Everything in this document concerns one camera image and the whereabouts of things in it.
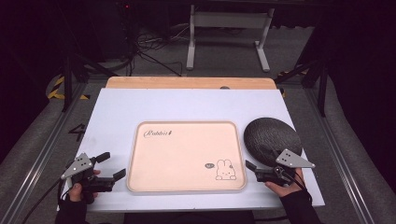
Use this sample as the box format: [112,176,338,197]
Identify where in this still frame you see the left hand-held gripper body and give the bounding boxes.
[60,152,115,204]

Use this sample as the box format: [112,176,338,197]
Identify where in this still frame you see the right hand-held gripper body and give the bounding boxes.
[254,148,316,188]

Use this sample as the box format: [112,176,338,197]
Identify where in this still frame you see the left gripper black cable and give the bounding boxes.
[21,178,67,224]

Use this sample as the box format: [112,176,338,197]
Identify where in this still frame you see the beige tray with rabbit print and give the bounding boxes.
[126,120,248,193]

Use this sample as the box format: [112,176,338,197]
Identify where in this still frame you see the wooden table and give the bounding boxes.
[105,76,278,91]

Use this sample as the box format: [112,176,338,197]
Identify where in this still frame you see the white metal stand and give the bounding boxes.
[186,4,276,73]

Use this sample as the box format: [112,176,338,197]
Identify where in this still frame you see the yellow black floor tape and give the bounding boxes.
[46,75,91,101]

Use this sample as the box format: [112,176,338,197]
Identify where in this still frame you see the aluminium rail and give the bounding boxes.
[304,87,376,224]
[0,81,89,224]

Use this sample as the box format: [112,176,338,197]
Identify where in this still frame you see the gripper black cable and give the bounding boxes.
[274,166,313,204]
[21,178,67,224]

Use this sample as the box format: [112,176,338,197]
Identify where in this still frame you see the dark device with red light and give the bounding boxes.
[115,0,139,64]

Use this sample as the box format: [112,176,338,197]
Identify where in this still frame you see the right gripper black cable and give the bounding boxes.
[274,166,313,204]

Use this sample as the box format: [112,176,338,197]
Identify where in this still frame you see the black round textured plate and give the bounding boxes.
[243,117,304,168]

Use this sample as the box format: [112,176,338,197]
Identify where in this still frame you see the person's right hand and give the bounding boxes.
[264,167,306,198]

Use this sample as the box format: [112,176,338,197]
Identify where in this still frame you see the white board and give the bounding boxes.
[57,88,326,213]

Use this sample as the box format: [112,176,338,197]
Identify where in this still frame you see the person's left hand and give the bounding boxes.
[68,169,102,203]

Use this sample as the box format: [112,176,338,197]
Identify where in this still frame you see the black tripod stand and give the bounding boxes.
[61,53,120,113]
[274,57,329,119]

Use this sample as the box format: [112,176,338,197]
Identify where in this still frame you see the bundle of black floor cables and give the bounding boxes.
[124,26,194,77]

